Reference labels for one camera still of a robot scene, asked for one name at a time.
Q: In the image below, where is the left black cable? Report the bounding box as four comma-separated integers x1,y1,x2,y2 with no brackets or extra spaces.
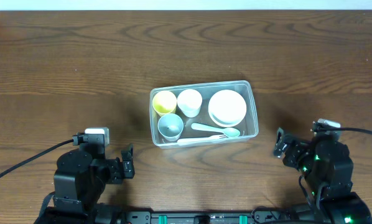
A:
0,133,87,189

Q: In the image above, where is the white plastic fork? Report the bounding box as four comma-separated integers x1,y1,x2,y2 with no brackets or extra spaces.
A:
177,134,227,144

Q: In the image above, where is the grey paper cup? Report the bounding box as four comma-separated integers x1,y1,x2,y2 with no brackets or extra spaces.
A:
157,113,184,142

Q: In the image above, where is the mint green plastic spoon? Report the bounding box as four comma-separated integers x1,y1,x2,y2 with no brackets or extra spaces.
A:
191,123,241,138

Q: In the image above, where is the black cable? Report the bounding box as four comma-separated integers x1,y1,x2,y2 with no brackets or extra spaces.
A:
312,123,372,140
0,133,87,189

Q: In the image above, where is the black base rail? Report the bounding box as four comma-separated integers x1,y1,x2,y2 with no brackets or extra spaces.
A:
117,207,292,224

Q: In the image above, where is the clear plastic storage container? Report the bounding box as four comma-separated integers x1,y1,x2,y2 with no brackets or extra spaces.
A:
149,80,259,149

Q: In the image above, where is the yellow paper cup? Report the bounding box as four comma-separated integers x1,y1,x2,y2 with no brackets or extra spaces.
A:
152,90,177,116

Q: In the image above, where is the right black cable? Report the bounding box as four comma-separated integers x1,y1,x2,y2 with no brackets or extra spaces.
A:
312,123,372,140

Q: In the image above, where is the white bowl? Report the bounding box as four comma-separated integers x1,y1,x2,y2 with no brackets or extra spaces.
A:
208,90,247,128

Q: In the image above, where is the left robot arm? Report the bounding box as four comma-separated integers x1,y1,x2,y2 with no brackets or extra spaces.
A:
35,133,135,223

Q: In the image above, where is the white paper cup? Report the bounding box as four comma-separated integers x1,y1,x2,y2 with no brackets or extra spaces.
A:
177,89,203,118

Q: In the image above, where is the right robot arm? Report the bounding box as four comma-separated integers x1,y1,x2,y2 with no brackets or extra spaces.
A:
274,124,372,224

